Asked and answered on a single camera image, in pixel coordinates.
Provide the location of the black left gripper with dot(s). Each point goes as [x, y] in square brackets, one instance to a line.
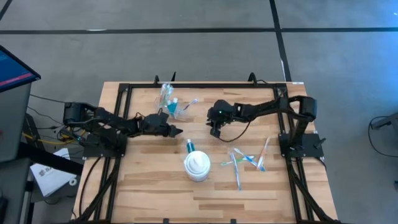
[155, 126]

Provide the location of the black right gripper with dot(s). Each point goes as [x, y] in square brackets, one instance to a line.
[214, 119]

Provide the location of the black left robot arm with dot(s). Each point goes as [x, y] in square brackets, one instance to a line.
[118, 123]

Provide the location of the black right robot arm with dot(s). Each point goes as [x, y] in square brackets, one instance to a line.
[270, 107]

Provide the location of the clear acrylic organizer box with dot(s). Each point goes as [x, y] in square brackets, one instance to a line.
[182, 116]

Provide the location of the white Lysol wipes canister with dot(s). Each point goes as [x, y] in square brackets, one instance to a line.
[196, 165]

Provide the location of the black table clamp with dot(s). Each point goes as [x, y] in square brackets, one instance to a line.
[157, 81]
[173, 77]
[252, 74]

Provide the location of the white tape roll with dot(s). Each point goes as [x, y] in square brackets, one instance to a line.
[71, 180]

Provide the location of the black desk beam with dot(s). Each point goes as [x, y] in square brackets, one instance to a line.
[46, 157]

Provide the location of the white paper booklet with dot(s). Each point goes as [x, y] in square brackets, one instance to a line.
[49, 180]

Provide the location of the grey monitor cart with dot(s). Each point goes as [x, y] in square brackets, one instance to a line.
[14, 124]

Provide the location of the monitor with blue screen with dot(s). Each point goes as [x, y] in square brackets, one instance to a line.
[12, 70]

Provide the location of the grey stand foot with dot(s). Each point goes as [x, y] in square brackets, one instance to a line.
[387, 121]

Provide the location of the black aluminium table frame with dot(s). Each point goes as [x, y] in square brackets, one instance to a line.
[202, 85]

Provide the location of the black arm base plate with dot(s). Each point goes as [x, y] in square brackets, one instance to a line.
[311, 152]
[93, 152]

